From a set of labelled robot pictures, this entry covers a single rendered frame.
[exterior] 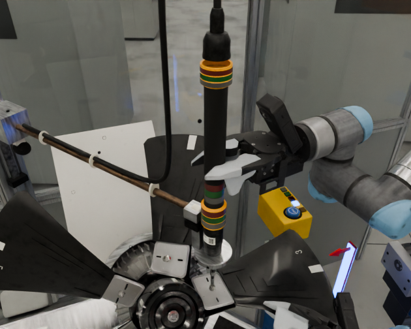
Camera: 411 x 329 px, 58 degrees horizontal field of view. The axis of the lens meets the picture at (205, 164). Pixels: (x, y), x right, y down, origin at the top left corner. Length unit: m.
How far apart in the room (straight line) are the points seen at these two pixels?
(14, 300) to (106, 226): 0.25
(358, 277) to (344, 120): 1.86
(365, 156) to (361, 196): 1.26
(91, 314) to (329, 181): 0.56
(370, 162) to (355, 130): 1.31
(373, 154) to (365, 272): 0.84
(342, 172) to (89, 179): 0.59
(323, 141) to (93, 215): 0.58
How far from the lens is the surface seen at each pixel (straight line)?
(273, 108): 0.57
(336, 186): 0.75
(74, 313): 0.88
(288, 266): 0.86
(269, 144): 0.61
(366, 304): 2.39
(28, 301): 0.91
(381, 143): 2.00
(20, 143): 1.05
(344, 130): 0.71
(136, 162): 0.98
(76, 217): 0.97
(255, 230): 1.86
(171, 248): 0.76
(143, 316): 0.71
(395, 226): 0.70
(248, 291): 0.79
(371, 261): 2.62
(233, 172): 0.55
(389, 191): 0.72
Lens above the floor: 1.83
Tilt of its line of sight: 35 degrees down
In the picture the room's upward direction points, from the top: straight up
